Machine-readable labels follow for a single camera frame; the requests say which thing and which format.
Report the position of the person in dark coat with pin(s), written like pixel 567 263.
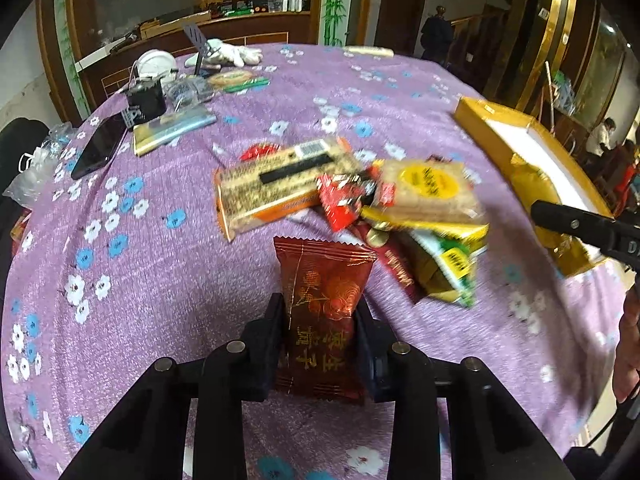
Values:
pixel 437 35

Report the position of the clear plastic bag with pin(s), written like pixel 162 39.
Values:
pixel 188 91

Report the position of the salted egg yolk biscuit packet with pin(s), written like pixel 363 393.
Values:
pixel 429 190

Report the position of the finger of the black right gripper device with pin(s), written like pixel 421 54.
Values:
pixel 394 371

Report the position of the white cloth glove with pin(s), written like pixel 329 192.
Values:
pixel 216 54

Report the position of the black smartphone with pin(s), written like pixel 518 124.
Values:
pixel 101 147

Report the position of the seated person in white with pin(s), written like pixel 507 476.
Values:
pixel 598 141

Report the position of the orange cracker packet with barcode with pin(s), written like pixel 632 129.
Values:
pixel 268 188

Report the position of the dark red date snack packet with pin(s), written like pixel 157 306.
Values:
pixel 322 283

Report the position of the yellow blue booklet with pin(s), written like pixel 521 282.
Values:
pixel 164 129

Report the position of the red black sugar candy packet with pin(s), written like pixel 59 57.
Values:
pixel 259 150

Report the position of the green biscuit packet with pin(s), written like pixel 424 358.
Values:
pixel 235 81

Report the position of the white tube on table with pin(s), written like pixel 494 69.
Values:
pixel 369 50

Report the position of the green pea snack packet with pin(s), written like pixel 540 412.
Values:
pixel 444 267

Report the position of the white plastic jar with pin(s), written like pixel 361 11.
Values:
pixel 157 64

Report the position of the yellow cardboard box tray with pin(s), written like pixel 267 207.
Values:
pixel 532 165

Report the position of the black left gripper finger device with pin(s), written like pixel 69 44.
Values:
pixel 241 370

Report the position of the black cup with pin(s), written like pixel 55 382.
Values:
pixel 145 100

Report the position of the person's right hand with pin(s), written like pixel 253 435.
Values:
pixel 627 355

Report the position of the black phone stand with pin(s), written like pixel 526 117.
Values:
pixel 200 43

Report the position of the dark red Golden Crown packet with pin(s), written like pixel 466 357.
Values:
pixel 392 255

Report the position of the plastic bag with masks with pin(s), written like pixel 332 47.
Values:
pixel 35 169

